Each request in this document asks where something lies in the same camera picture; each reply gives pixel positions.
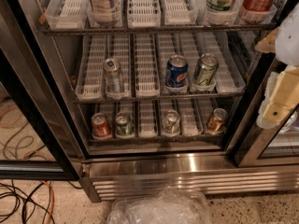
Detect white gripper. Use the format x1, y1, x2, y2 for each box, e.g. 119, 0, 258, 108
254, 26, 299, 131

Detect orange soda can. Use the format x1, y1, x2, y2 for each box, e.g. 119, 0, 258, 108
206, 108, 228, 133

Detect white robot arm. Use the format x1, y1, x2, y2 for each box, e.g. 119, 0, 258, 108
255, 4, 299, 129

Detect green can middle shelf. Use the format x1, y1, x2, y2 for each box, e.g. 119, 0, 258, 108
192, 53, 219, 86

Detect blue pepsi can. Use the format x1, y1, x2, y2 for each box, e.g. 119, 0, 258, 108
165, 54, 189, 88

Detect green white soda can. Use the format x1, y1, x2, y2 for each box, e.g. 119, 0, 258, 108
162, 109, 180, 133

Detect stainless steel fridge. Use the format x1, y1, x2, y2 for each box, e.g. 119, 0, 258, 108
36, 0, 298, 202

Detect green soda can bottom shelf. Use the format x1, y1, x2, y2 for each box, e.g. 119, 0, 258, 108
115, 112, 133, 137

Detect silver soda can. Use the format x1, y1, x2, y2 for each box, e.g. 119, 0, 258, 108
104, 58, 124, 93

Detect red soda can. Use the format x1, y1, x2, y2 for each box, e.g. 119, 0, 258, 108
91, 113, 111, 139

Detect beige bottle top shelf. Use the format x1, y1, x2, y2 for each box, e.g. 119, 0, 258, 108
90, 0, 119, 25

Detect open glass fridge door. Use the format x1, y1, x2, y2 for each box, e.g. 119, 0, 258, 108
0, 0, 84, 180

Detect clear plastic bag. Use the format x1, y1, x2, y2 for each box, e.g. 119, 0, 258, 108
107, 187, 212, 224

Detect top wire shelf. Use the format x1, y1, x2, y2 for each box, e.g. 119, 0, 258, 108
42, 23, 276, 36

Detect wire shelf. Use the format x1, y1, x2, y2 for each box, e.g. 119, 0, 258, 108
42, 23, 276, 36
73, 92, 244, 105
89, 134, 224, 144

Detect bottom wire shelf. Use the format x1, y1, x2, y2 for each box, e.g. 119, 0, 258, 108
89, 134, 224, 144

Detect middle wire shelf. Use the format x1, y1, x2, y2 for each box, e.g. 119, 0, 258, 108
73, 92, 244, 105

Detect orange floor cable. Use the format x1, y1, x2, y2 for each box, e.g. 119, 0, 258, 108
40, 180, 56, 224

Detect black floor cables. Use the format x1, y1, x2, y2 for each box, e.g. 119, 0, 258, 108
0, 180, 83, 224

